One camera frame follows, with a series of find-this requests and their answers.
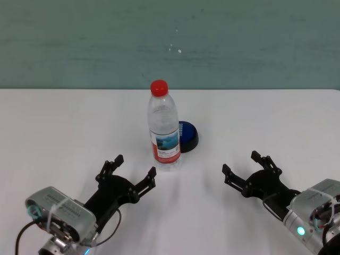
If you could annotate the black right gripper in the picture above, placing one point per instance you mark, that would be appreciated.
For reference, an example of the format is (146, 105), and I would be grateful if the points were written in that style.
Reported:
(268, 186)

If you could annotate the white right camera zip tie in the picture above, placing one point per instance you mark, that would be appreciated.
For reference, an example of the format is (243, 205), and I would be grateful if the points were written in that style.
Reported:
(329, 202)

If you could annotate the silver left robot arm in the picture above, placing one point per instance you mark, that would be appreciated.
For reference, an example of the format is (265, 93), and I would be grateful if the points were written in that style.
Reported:
(61, 247)

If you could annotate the white left camera zip tie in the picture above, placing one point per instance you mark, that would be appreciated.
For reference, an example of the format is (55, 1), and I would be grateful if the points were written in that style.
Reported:
(57, 208)

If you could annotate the clear red-capped water bottle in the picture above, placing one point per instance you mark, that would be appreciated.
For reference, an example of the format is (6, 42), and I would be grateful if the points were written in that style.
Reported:
(163, 125)

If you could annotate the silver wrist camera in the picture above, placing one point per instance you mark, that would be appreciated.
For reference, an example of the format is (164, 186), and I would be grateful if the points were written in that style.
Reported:
(77, 215)
(316, 199)

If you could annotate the white camera zip tie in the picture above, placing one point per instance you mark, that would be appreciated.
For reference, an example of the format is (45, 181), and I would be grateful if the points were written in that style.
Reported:
(329, 202)
(57, 208)

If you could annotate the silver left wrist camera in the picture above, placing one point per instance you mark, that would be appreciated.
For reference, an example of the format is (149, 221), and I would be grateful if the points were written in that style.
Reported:
(77, 215)

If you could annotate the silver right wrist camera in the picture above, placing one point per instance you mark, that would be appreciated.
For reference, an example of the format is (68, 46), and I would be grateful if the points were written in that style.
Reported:
(316, 199)

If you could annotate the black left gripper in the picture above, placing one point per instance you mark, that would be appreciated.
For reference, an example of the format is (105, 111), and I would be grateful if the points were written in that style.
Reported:
(111, 191)

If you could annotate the blue button on black base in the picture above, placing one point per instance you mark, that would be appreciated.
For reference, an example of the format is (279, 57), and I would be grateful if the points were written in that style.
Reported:
(188, 135)

